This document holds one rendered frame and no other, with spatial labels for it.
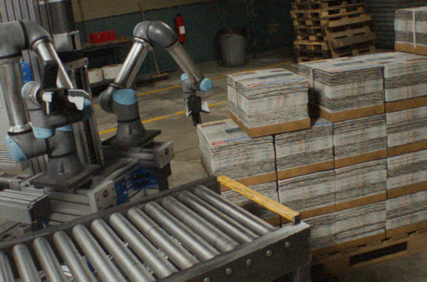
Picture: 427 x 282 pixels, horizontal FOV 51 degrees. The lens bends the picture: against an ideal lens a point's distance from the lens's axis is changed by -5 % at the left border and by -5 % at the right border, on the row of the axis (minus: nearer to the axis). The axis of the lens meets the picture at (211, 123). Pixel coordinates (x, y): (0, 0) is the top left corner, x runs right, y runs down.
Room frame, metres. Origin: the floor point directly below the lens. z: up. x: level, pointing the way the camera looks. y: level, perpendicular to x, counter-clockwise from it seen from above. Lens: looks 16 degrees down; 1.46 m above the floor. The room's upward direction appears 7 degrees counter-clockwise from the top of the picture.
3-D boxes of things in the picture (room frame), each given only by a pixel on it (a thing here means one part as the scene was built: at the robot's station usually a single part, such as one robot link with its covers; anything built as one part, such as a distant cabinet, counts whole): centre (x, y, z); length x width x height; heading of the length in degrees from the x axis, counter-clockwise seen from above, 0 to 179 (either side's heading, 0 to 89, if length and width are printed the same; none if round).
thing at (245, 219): (1.36, -0.04, 0.77); 0.47 x 0.05 x 0.05; 29
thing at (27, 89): (1.51, 0.57, 1.21); 0.11 x 0.08 x 0.09; 38
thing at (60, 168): (1.80, 0.63, 0.87); 0.15 x 0.15 x 0.10
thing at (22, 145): (1.71, 0.74, 1.19); 0.15 x 0.12 x 0.55; 128
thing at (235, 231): (1.33, 0.02, 0.77); 0.47 x 0.05 x 0.05; 29
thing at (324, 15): (8.73, -2.49, 0.65); 1.33 x 0.94 x 1.30; 123
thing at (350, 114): (2.22, -0.65, 0.86); 0.38 x 0.29 x 0.04; 11
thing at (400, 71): (2.27, -0.95, 0.95); 0.38 x 0.29 x 0.23; 11
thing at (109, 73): (7.73, 2.13, 0.55); 1.80 x 0.70 x 1.09; 119
